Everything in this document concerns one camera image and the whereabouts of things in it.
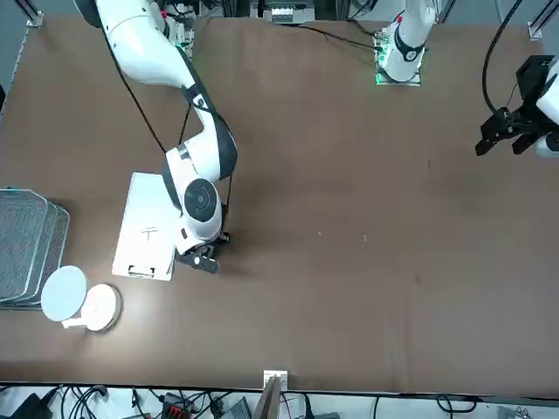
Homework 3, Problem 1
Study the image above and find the white desk lamp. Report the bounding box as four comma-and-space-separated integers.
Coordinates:
40, 265, 123, 333

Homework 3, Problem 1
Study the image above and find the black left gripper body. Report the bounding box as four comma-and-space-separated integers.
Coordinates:
501, 104, 547, 140

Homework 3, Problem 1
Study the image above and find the black bag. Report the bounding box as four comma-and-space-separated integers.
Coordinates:
0, 392, 53, 419

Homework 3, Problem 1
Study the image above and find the orange black power strip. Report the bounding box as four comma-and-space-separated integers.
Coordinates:
162, 403, 194, 419

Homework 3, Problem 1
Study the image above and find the white clipboard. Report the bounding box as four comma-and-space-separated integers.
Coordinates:
111, 171, 176, 283

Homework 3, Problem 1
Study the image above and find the black base cable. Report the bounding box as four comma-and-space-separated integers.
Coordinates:
279, 19, 381, 52

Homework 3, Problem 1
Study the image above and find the silver mesh letter tray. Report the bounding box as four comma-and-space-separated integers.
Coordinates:
0, 187, 71, 311

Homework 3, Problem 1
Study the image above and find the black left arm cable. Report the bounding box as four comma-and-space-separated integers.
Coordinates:
481, 0, 525, 113

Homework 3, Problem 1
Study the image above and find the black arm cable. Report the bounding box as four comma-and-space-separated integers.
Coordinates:
481, 0, 525, 113
100, 21, 235, 241

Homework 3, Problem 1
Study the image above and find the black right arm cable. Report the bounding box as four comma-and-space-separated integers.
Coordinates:
100, 21, 235, 241

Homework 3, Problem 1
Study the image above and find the white A4 paper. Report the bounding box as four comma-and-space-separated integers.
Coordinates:
114, 173, 176, 271

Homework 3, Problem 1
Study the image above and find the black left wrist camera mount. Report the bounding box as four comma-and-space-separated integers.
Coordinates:
516, 55, 553, 106

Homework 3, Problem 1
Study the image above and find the aluminium profile post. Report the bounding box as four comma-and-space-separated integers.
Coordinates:
255, 369, 290, 419

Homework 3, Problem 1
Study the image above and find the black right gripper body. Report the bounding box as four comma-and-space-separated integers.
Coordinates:
174, 231, 231, 261

